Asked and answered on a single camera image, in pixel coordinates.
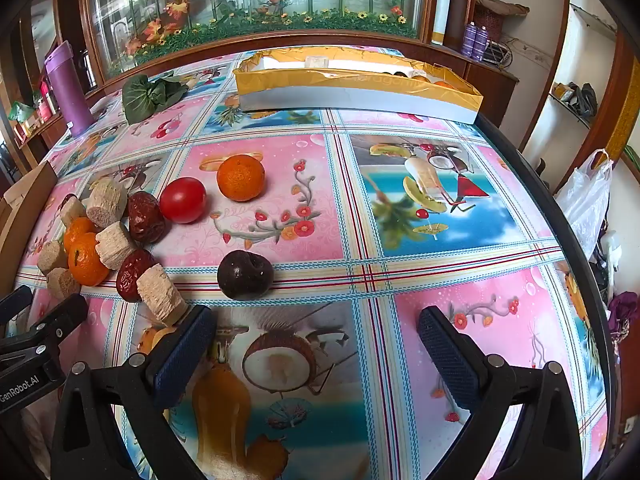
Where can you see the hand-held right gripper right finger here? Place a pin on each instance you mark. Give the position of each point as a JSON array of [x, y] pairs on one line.
[[447, 360]]

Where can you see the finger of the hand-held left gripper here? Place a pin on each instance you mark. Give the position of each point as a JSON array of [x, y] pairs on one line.
[[15, 302], [65, 317]]

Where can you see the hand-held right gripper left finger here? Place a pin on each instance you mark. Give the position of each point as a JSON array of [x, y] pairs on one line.
[[182, 360]]

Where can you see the small orange mandarin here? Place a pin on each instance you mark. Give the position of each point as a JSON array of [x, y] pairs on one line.
[[87, 264], [76, 226]]

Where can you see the red date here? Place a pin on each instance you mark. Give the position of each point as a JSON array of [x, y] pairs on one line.
[[145, 217], [131, 276]]

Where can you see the brown cardboard box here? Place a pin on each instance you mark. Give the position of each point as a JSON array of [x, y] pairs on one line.
[[25, 210]]

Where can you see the dark purple plum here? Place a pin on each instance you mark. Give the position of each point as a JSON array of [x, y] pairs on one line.
[[245, 275]]

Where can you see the large orange mandarin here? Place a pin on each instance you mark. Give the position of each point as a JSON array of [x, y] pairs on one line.
[[240, 177]]

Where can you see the yellow taped white box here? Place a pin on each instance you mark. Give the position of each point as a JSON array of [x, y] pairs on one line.
[[357, 96]]

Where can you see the red tomato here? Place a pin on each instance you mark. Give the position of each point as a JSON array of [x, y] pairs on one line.
[[183, 200]]

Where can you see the purple cloth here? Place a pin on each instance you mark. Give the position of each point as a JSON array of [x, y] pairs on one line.
[[622, 310]]

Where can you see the green package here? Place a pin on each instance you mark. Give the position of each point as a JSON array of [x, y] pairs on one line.
[[20, 111]]

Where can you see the white charger plug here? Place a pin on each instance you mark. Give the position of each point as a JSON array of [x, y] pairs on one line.
[[611, 250]]

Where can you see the white plastic bag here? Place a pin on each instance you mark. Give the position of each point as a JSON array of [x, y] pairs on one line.
[[587, 200]]

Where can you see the purple thermos bottle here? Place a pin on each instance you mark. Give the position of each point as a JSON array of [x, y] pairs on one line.
[[70, 90]]

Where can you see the green leafy vegetable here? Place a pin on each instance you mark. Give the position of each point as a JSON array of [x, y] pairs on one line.
[[150, 92]]

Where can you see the wooden side cabinet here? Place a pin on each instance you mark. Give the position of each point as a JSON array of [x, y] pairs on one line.
[[492, 90]]

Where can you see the dark bag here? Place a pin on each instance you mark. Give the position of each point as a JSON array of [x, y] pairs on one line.
[[585, 98]]

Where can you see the clear plastic cup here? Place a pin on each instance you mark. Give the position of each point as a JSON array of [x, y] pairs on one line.
[[316, 61]]

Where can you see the brown wicker basket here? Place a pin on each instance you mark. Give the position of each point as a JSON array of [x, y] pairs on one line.
[[492, 20]]

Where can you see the white yellow striped column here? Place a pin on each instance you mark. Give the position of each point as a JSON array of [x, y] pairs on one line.
[[442, 0]]

